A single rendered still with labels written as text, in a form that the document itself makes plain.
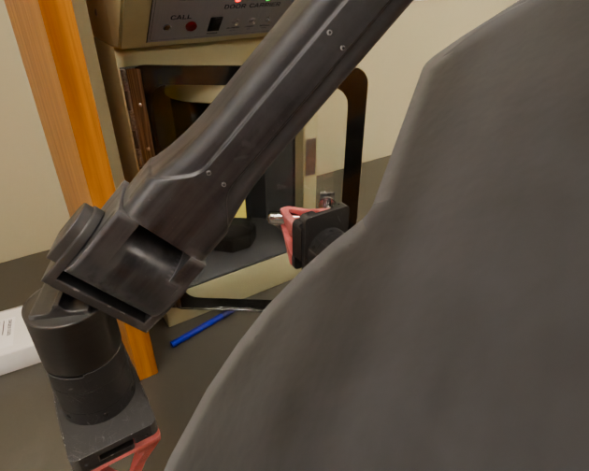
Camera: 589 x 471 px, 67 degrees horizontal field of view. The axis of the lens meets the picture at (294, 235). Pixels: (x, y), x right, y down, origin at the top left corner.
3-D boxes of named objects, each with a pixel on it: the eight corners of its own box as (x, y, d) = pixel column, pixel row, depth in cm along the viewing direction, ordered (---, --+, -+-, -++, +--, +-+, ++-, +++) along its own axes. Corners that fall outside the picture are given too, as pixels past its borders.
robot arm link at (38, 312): (3, 321, 28) (96, 310, 29) (35, 260, 34) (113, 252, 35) (35, 392, 32) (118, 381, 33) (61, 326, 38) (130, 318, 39)
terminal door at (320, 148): (173, 306, 77) (127, 64, 56) (349, 312, 76) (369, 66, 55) (171, 308, 77) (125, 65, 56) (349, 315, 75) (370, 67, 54)
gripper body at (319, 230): (340, 198, 55) (380, 224, 50) (336, 265, 60) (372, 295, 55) (296, 212, 52) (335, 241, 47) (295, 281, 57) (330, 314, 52)
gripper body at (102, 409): (125, 355, 43) (109, 297, 39) (161, 435, 36) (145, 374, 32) (53, 385, 40) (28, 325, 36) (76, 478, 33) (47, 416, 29)
